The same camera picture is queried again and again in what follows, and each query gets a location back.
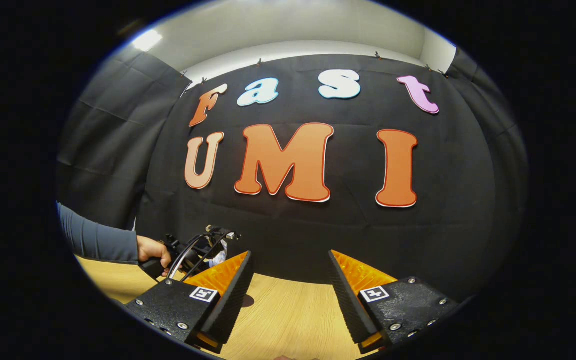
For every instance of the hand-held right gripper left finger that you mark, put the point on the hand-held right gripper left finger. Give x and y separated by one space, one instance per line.
230 295

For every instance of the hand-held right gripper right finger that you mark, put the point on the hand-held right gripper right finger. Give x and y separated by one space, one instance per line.
350 297

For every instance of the black backdrop cloth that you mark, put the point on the black backdrop cloth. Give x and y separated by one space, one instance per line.
318 235

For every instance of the wooden desktop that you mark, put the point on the wooden desktop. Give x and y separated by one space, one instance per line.
288 315

